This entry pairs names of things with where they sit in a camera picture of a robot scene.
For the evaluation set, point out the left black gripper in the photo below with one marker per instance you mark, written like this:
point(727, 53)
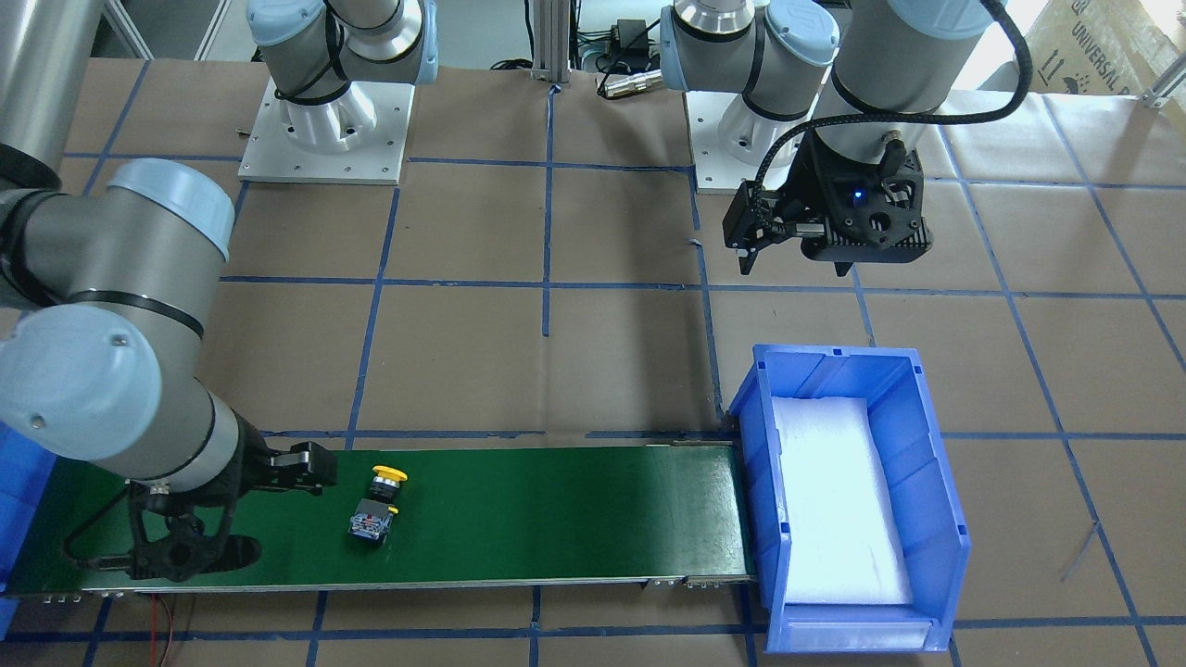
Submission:
point(815, 196)

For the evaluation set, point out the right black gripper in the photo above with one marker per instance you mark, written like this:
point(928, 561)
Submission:
point(255, 460)

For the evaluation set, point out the yellow push button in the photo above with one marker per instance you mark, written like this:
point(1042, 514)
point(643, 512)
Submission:
point(372, 518)

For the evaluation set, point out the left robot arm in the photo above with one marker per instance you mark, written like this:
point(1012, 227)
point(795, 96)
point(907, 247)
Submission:
point(890, 69)

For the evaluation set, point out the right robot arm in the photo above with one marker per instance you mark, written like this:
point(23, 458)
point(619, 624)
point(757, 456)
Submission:
point(116, 289)

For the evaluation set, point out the black power adapter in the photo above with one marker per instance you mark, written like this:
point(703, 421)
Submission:
point(629, 36)

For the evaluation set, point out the blue bin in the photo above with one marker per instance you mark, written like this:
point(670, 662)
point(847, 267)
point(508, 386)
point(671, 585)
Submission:
point(926, 508)
point(25, 468)

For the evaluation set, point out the green conveyor belt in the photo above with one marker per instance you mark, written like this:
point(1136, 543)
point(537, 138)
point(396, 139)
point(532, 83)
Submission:
point(518, 516)

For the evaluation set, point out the white foam pad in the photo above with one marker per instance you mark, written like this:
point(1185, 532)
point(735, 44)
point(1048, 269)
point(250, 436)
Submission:
point(844, 548)

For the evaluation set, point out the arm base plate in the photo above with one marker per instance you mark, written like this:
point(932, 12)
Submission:
point(357, 139)
point(730, 133)

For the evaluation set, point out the aluminium frame post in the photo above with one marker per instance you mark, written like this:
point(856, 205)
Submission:
point(551, 26)

